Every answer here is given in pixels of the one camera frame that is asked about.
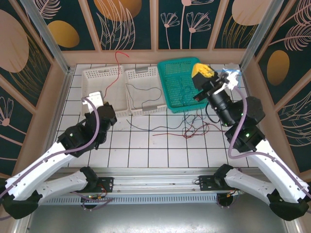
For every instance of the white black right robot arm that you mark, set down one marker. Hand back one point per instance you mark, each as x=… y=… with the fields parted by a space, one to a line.
x=243 y=182

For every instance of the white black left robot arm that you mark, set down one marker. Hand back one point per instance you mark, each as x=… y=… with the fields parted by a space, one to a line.
x=60 y=187

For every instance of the teal perforated plastic basket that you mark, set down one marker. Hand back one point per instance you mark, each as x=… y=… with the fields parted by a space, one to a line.
x=170 y=80

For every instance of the white perforated plastic basket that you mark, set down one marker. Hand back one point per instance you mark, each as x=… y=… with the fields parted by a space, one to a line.
x=104 y=80

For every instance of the small controller board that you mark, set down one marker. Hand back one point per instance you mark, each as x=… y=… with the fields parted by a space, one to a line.
x=228 y=196
x=91 y=197

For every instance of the grey metal sheet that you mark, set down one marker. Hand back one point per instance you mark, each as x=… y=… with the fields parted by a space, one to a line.
x=155 y=218

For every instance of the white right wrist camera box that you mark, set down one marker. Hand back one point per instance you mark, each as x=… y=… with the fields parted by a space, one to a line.
x=230 y=80

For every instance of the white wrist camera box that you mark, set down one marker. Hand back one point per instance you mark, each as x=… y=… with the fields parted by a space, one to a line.
x=96 y=99
x=230 y=80

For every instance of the aluminium table edge rail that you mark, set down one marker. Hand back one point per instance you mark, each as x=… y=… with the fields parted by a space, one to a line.
x=246 y=81

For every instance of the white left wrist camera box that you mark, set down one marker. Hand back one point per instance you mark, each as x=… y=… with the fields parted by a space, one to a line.
x=96 y=99

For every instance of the aluminium frame post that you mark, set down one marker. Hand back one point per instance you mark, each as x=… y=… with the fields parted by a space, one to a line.
x=257 y=36
x=49 y=41

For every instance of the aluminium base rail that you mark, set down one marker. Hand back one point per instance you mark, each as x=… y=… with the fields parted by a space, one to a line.
x=155 y=182

